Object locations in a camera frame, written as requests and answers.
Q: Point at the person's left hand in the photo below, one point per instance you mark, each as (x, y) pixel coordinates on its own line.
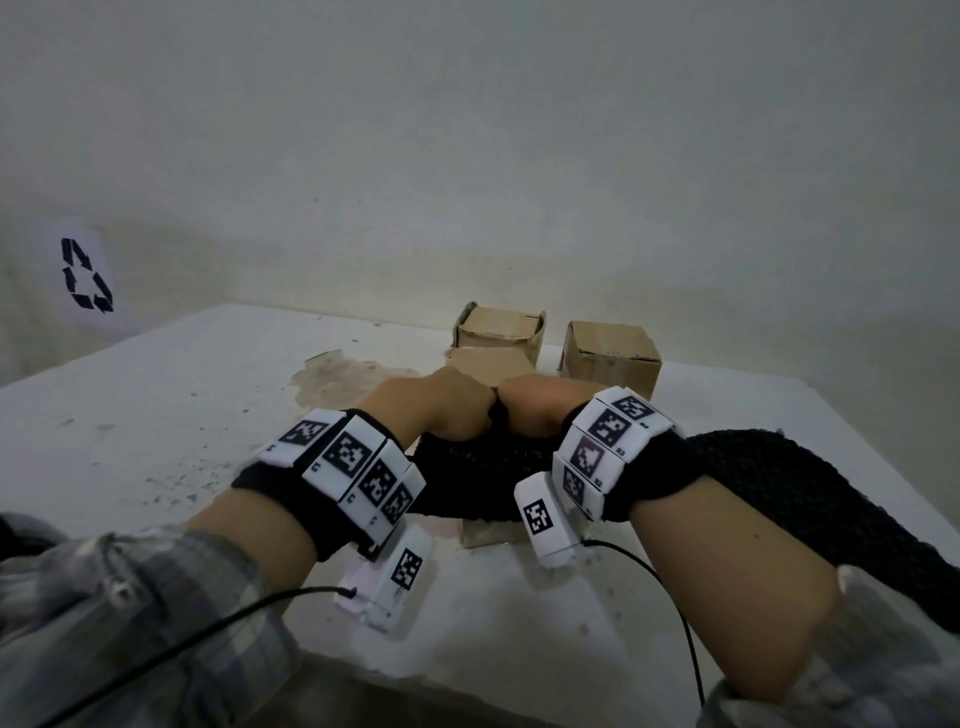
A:
(435, 405)

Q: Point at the person's right hand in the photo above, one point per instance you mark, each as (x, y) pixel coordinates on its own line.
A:
(544, 405)

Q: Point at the paper box with tall flap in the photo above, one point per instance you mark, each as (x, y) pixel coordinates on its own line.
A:
(487, 364)

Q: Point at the paper box with white lid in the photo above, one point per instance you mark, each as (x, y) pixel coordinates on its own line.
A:
(611, 360)

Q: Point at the black bubble wrap sheet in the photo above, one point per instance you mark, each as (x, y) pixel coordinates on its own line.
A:
(472, 480)

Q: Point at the paper box with notched rim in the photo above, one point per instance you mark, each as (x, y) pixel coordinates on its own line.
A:
(499, 326)

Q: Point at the pile of black bubble wrap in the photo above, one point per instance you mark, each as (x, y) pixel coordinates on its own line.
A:
(825, 495)

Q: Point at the person's left forearm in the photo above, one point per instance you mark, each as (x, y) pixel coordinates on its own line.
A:
(187, 600)

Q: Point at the person's right forearm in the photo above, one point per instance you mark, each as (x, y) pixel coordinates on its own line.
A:
(735, 592)

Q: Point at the left wrist marker band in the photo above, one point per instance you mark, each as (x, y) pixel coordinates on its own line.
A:
(345, 465)

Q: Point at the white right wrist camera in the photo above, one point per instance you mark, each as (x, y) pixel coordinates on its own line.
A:
(544, 525)

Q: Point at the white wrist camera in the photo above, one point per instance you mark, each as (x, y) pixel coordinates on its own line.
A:
(397, 577)
(544, 525)

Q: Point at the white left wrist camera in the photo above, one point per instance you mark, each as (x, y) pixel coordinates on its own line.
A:
(397, 577)

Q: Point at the black and white wall marker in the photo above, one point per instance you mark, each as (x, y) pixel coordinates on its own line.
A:
(86, 274)

